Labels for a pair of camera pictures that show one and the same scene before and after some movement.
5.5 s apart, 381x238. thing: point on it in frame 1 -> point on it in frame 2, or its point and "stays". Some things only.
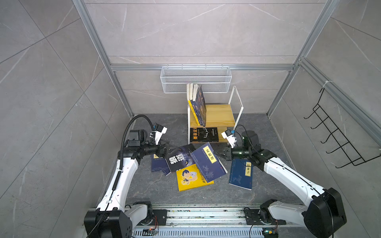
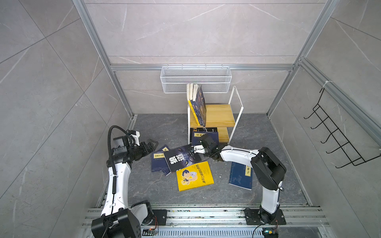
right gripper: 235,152 -> 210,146
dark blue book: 159,164 stays
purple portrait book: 200,102 stays
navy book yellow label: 208,162 -> 196,136
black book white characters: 180,157 stays
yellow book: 188,94 stays
